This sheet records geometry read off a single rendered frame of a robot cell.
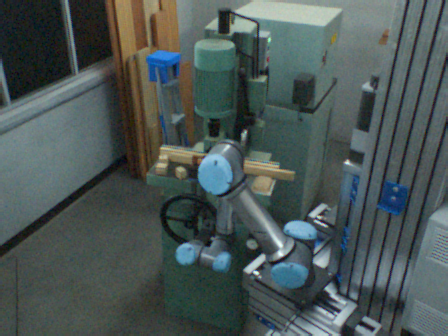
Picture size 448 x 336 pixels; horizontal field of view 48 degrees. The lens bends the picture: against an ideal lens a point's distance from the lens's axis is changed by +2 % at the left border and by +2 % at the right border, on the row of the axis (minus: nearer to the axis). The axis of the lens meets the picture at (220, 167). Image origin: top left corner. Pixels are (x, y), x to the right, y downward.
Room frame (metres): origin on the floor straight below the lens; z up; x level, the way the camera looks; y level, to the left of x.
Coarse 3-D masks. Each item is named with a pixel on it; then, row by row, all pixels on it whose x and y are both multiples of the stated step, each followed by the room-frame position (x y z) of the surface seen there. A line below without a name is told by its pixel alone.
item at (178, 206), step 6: (198, 144) 2.51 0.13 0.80; (252, 156) 2.38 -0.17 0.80; (258, 156) 2.39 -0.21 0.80; (264, 156) 2.39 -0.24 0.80; (270, 156) 2.40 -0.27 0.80; (162, 192) 2.00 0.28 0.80; (162, 198) 1.98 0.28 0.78; (162, 204) 1.99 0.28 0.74; (174, 204) 1.97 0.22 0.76; (180, 204) 1.96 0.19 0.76; (186, 204) 1.95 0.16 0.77; (174, 210) 1.97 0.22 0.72; (180, 210) 1.96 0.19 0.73; (186, 210) 1.95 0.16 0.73; (210, 216) 1.92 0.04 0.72; (240, 222) 1.88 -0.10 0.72
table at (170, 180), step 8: (168, 160) 2.14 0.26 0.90; (152, 168) 2.06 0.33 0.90; (168, 168) 2.06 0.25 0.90; (184, 168) 2.07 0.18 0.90; (152, 176) 2.00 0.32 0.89; (160, 176) 1.99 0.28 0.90; (168, 176) 1.99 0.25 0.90; (176, 176) 1.99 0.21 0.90; (248, 176) 2.01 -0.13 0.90; (256, 176) 2.01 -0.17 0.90; (152, 184) 2.00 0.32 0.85; (160, 184) 1.99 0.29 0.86; (168, 184) 1.98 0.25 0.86; (176, 184) 1.96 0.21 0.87; (184, 184) 1.95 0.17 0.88; (248, 184) 1.93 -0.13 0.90; (272, 184) 1.94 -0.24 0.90; (256, 192) 1.87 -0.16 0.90; (272, 192) 1.90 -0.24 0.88; (184, 200) 1.85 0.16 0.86; (264, 200) 1.85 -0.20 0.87; (216, 208) 1.81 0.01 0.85
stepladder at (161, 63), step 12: (156, 60) 2.94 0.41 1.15; (168, 60) 2.91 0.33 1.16; (156, 72) 2.91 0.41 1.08; (168, 72) 3.06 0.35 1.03; (156, 84) 2.93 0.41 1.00; (168, 84) 2.95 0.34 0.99; (168, 96) 2.94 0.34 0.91; (168, 108) 2.92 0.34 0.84; (180, 108) 3.05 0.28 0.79; (168, 120) 2.90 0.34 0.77; (180, 120) 2.97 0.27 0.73; (168, 132) 2.88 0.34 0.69; (180, 132) 3.03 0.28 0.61; (168, 144) 2.88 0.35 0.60; (180, 144) 3.06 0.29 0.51
